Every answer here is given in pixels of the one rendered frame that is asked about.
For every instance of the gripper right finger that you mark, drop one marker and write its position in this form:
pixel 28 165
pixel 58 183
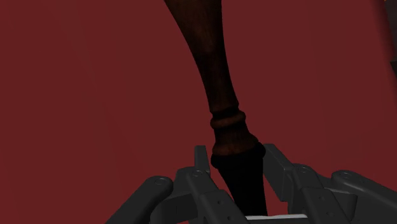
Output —
pixel 313 192

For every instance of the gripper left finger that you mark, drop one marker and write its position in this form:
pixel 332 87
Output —
pixel 198 198

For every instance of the dark turned wooden furniture leg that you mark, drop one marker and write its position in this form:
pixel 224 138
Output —
pixel 217 77

